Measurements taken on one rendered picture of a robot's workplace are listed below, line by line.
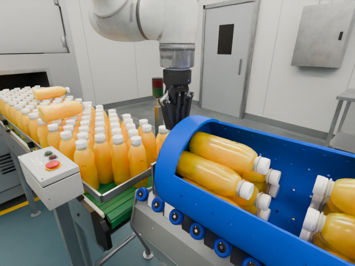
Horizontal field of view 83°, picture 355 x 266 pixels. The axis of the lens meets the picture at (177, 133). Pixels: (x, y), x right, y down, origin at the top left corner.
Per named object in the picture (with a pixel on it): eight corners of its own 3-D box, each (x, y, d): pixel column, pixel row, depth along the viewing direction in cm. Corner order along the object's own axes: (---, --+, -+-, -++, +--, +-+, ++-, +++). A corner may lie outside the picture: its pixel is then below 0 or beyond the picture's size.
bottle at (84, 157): (82, 183, 82) (73, 142, 75) (101, 181, 84) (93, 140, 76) (79, 195, 76) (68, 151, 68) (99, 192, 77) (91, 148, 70)
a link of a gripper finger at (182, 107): (173, 89, 56) (176, 88, 57) (173, 126, 61) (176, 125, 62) (183, 91, 54) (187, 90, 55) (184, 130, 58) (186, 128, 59)
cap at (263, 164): (261, 169, 50) (268, 171, 49) (255, 174, 47) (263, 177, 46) (264, 154, 49) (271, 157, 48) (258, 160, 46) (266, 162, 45)
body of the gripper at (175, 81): (176, 66, 57) (176, 98, 61) (155, 68, 51) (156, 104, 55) (198, 68, 53) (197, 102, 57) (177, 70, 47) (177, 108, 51)
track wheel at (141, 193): (147, 190, 65) (151, 190, 67) (138, 184, 68) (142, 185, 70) (141, 203, 65) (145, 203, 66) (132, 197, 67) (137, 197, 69)
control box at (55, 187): (49, 211, 55) (39, 180, 51) (26, 182, 67) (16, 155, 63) (85, 193, 62) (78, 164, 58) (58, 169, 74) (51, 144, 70)
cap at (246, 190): (245, 178, 46) (253, 181, 44) (248, 183, 48) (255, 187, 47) (237, 194, 44) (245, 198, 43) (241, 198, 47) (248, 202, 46)
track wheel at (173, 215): (169, 226, 57) (173, 226, 59) (183, 222, 56) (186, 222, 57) (166, 210, 59) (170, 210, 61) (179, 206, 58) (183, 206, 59)
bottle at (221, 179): (181, 145, 56) (248, 170, 45) (190, 155, 61) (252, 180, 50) (168, 167, 54) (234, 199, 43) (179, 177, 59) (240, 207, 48)
